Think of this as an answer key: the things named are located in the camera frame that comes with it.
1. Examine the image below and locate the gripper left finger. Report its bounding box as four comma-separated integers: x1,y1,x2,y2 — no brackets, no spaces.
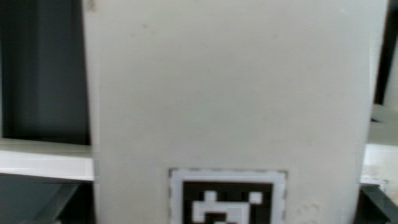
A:
0,174,96,224

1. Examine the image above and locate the small white cabinet top box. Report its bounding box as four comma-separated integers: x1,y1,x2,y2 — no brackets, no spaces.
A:
83,0,387,224

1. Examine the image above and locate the white U-shaped frame wall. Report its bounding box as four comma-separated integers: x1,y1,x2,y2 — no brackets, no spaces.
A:
0,139,94,181

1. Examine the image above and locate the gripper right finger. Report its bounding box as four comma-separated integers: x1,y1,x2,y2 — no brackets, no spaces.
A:
353,184,398,224

